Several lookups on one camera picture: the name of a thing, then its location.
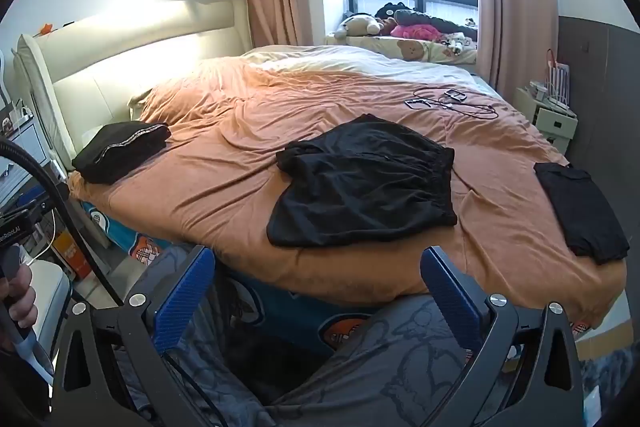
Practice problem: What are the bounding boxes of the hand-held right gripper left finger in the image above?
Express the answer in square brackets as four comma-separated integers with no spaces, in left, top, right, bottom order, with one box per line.
[51,245,267,427]

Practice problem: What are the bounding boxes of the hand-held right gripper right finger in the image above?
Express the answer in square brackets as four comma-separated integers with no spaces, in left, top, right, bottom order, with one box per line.
[420,246,586,427]

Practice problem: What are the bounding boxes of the folded black pants with stripe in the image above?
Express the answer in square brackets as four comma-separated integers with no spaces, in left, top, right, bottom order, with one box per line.
[71,122,172,186]

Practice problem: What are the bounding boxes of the person's left hand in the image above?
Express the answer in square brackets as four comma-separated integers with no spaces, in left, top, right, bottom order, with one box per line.
[0,264,40,353]

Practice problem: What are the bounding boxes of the orange box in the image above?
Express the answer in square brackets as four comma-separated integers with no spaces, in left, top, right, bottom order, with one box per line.
[51,227,93,280]

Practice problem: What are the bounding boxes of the white stool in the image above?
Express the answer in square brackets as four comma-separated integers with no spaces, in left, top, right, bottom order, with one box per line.
[20,259,73,358]

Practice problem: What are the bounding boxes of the person's grey printed trousers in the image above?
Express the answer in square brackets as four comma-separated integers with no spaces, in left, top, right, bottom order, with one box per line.
[112,244,506,427]

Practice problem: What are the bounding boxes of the orange blanket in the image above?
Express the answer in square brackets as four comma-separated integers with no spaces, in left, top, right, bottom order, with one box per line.
[67,52,628,330]

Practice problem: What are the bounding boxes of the folded plain black garment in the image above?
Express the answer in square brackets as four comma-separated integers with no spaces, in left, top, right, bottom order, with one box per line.
[533,162,631,266]

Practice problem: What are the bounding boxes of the cream padded headboard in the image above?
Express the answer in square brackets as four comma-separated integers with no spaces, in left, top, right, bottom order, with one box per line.
[12,0,253,172]

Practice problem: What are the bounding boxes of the cream bedside cabinet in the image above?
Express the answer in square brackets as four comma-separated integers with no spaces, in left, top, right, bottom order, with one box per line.
[515,87,580,155]

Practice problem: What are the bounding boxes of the bear print bedding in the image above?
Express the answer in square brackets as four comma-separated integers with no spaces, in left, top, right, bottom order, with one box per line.
[325,32,480,66]

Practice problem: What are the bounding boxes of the cream duvet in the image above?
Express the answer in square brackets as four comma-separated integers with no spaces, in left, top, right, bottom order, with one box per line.
[240,44,488,88]

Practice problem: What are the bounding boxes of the pink cloth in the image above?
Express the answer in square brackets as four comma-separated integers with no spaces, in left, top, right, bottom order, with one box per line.
[390,24,441,42]

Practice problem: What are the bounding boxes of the dark brown garment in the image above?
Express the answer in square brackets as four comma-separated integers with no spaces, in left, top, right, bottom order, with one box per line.
[392,9,478,38]

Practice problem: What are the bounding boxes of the beige teddy bear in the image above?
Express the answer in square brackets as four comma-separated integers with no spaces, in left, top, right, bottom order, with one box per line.
[334,14,386,40]

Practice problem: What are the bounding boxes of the black plush toy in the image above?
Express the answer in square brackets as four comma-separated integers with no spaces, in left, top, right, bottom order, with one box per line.
[374,2,426,22]

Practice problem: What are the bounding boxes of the thick black cable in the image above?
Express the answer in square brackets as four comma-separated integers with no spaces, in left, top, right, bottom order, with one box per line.
[0,137,125,308]

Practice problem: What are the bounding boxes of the thin black cable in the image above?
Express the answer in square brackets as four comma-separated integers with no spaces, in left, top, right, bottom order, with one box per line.
[412,87,501,120]

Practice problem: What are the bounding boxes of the white wire rack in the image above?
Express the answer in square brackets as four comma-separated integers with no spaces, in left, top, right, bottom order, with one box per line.
[542,49,573,110]

